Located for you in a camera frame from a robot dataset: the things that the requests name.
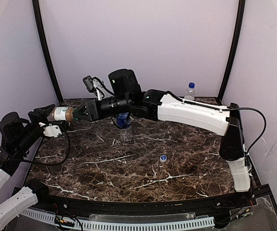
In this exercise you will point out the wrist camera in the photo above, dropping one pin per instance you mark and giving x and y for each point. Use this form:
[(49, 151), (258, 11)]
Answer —
[(50, 130), (94, 86)]

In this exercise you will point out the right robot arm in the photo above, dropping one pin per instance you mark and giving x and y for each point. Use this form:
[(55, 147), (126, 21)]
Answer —
[(160, 105)]

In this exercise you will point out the black frame post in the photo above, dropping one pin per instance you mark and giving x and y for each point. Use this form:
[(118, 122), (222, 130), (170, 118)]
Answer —
[(45, 49), (233, 49)]

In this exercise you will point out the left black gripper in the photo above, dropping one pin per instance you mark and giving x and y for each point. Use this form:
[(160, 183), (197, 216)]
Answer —
[(35, 115)]

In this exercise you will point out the green cap coffee bottle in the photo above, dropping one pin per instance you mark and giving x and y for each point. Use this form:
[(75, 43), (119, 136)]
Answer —
[(62, 113)]

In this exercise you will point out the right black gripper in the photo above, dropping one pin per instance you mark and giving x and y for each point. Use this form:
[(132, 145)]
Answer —
[(91, 109)]

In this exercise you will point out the black front rail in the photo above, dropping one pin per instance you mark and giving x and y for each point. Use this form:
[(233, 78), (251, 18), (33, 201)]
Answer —
[(215, 205)]

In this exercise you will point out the blue label water bottle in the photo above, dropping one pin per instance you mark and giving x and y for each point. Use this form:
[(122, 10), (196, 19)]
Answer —
[(123, 121)]

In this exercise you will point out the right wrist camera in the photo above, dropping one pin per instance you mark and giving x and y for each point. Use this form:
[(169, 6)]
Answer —
[(94, 86)]

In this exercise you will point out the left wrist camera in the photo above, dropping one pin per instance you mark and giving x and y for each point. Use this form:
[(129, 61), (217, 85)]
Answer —
[(50, 130)]

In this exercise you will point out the blue bottle cap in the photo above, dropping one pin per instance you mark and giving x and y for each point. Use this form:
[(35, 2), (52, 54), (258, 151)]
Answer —
[(163, 158)]

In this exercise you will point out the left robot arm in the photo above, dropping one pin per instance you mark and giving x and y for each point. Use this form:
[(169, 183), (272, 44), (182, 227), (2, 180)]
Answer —
[(18, 135)]

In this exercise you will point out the left black frame post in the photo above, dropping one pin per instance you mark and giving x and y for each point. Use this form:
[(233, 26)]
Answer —
[(45, 49)]

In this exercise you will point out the Pepsi label bottle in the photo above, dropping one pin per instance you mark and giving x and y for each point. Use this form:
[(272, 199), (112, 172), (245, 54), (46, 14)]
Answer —
[(190, 92)]

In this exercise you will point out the right black frame post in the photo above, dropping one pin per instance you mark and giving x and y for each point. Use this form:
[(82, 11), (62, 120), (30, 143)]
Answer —
[(233, 49)]

